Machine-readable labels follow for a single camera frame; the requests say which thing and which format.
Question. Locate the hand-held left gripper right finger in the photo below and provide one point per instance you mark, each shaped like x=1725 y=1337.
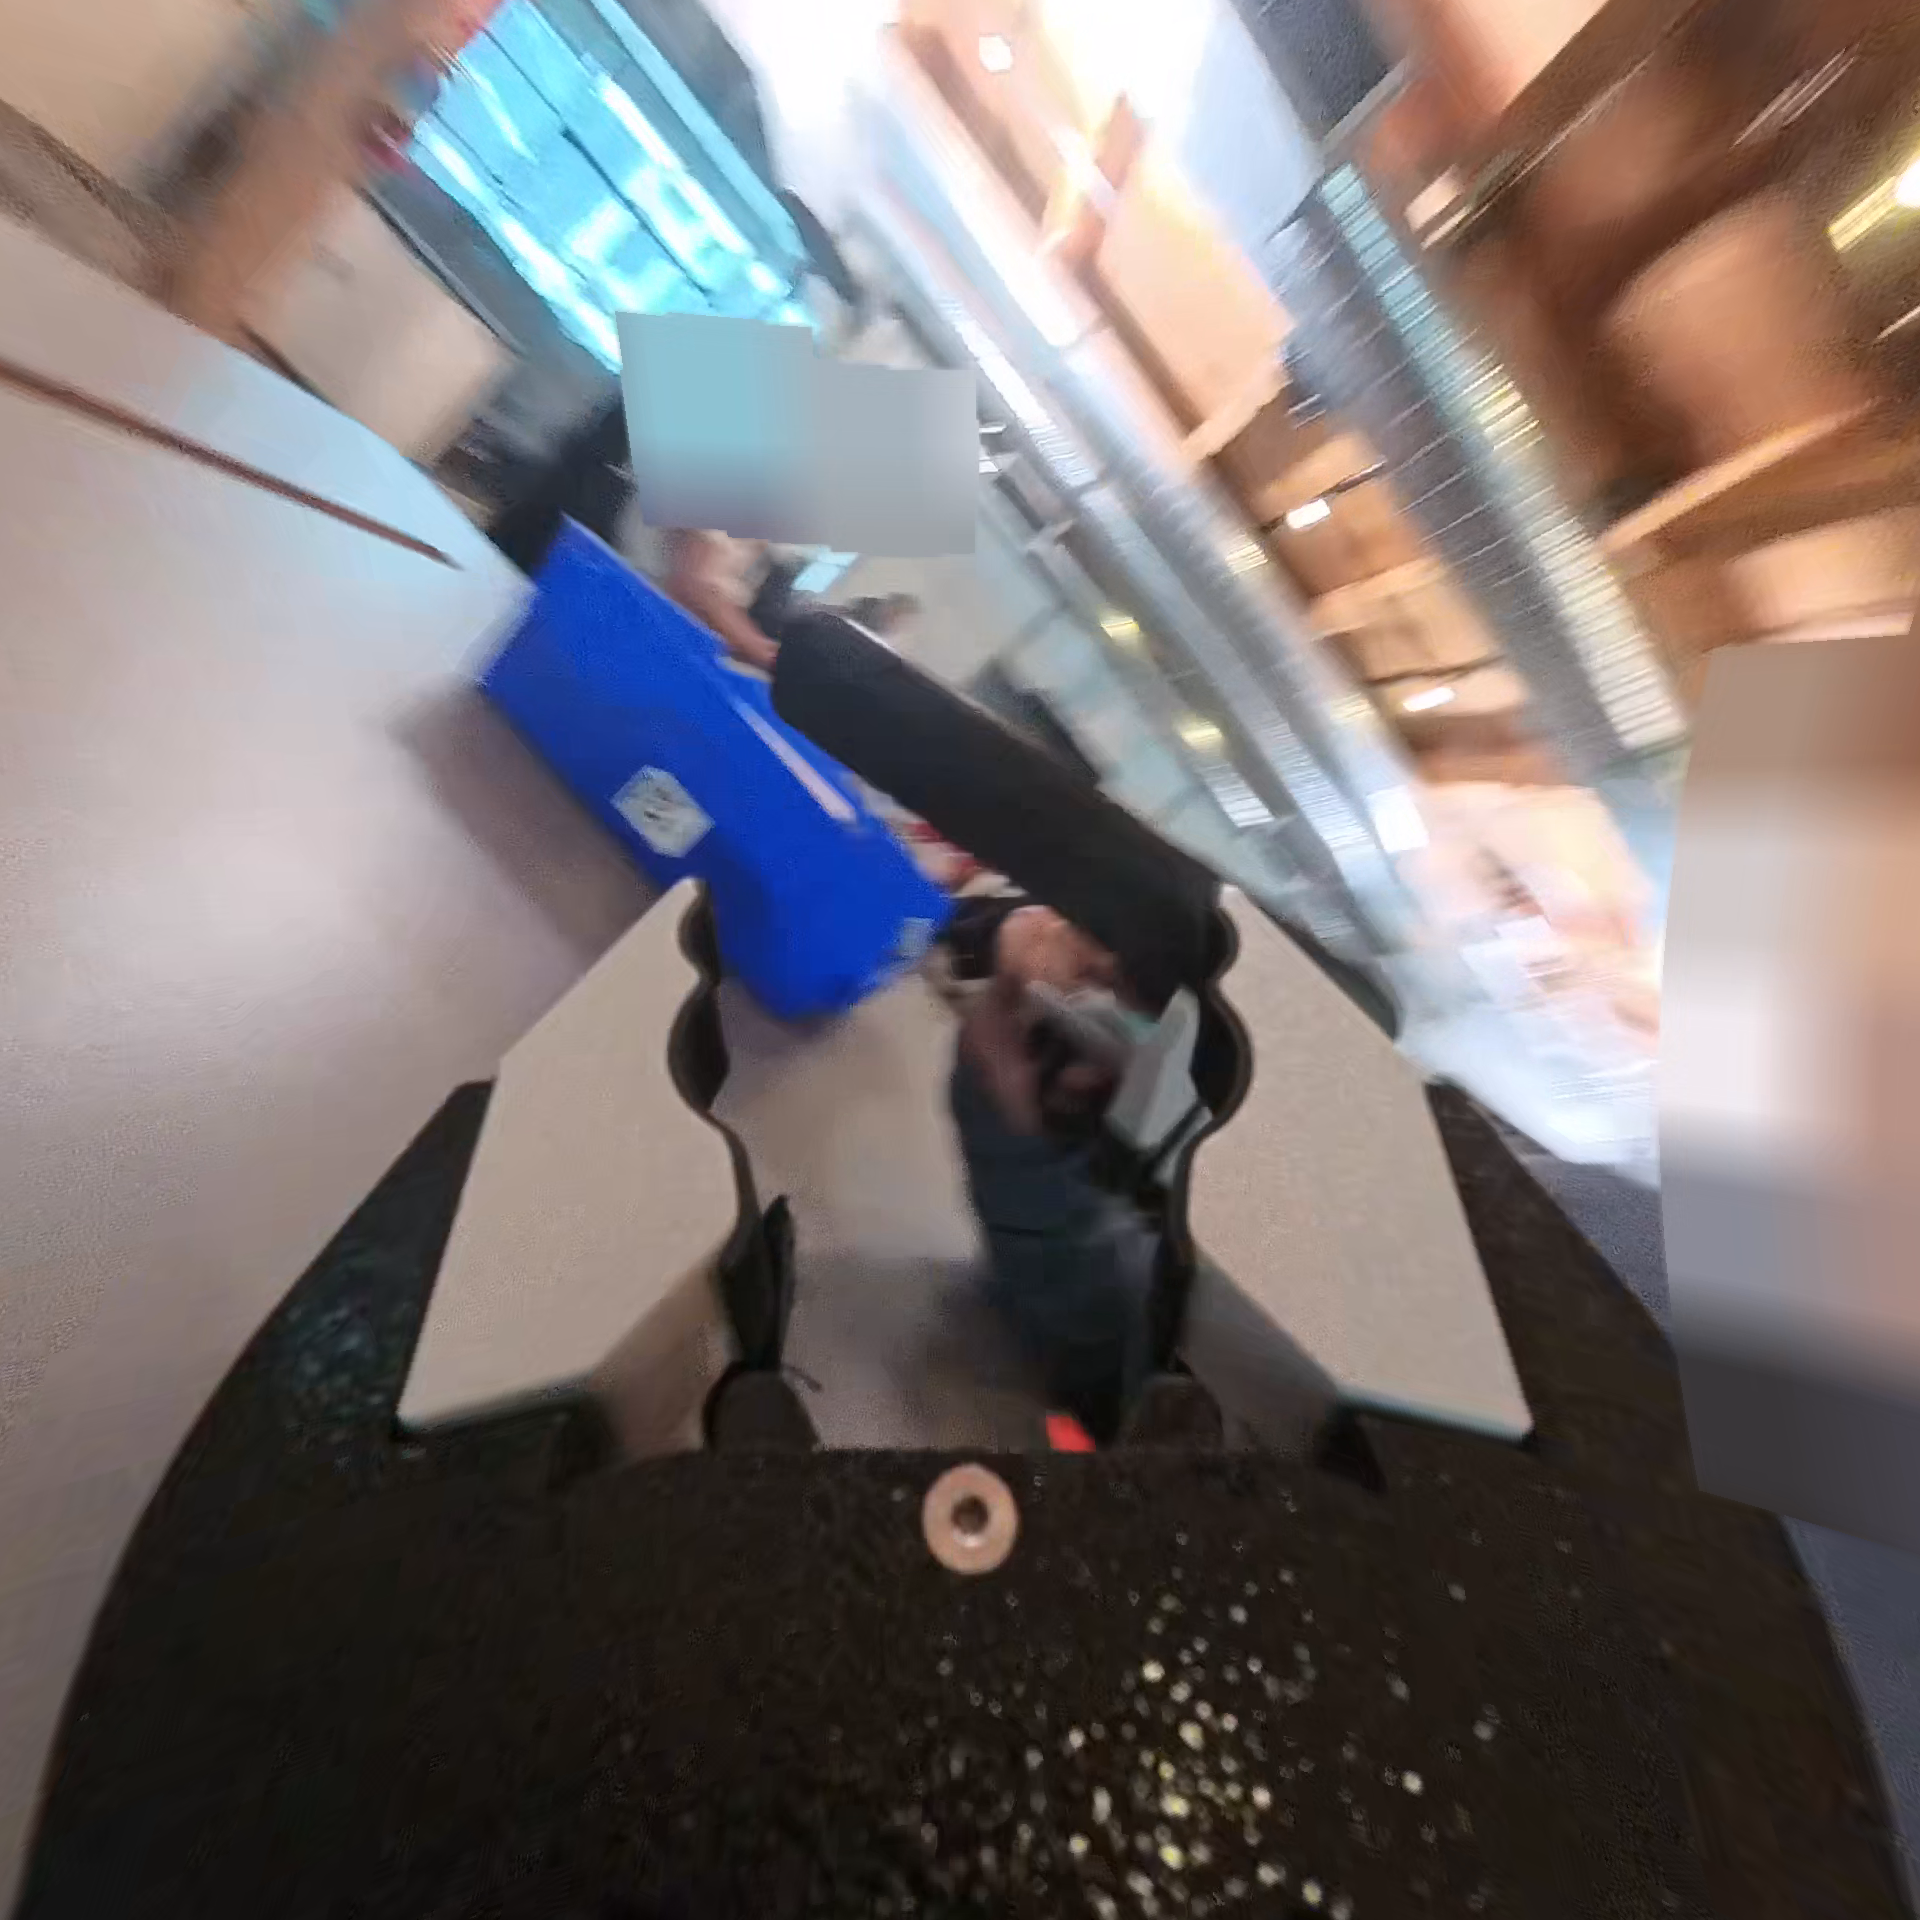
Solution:
x=1335 y=1200

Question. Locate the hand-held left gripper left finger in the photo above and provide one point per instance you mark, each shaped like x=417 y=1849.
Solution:
x=585 y=1200

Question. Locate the blue bin with white label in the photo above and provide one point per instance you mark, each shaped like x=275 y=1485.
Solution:
x=675 y=749

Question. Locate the person's right hand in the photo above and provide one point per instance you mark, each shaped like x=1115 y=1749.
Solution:
x=1043 y=961

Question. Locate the large paned window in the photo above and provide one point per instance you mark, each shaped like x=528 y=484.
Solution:
x=599 y=194

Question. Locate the large silver ventilation duct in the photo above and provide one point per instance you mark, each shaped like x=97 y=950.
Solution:
x=1483 y=481

